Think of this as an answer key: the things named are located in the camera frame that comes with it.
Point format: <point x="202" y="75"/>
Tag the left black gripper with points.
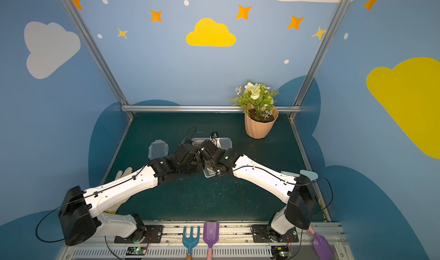
<point x="196" y="158"/>

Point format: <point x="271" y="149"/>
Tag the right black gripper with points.
<point x="208" y="166"/>

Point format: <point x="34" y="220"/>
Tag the small clear lunch box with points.
<point x="211" y="171"/>

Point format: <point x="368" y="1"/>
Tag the small lunch box lid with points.
<point x="158" y="149"/>

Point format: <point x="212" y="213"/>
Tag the large clear lunch box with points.
<point x="221" y="142"/>

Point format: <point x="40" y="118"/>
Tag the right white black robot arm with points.
<point x="295" y="190"/>

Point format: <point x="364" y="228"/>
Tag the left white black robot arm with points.
<point x="80" y="208"/>

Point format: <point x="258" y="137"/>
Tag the terracotta flower pot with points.
<point x="259" y="130"/>

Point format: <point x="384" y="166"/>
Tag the white work glove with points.
<point x="113" y="209"/>

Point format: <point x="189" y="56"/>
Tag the green artificial plant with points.
<point x="257" y="101"/>

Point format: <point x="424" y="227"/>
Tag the purple garden shovel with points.
<point x="210" y="236"/>

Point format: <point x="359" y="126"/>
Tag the teal garden rake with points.
<point x="191" y="241"/>

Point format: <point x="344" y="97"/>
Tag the mint green small trowel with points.
<point x="312" y="176"/>

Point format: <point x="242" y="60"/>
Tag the left controller board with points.
<point x="136" y="251"/>

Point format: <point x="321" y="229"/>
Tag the controller board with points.
<point x="280" y="253"/>
<point x="136" y="251"/>

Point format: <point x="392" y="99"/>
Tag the right controller board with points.
<point x="280" y="253"/>

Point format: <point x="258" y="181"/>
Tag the aluminium frame rail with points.
<point x="181" y="109"/>

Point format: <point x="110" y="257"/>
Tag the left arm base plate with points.
<point x="143" y="234"/>

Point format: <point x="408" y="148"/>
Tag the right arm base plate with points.
<point x="262" y="233"/>

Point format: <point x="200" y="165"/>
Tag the purple scoop pink handle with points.
<point x="321" y="246"/>

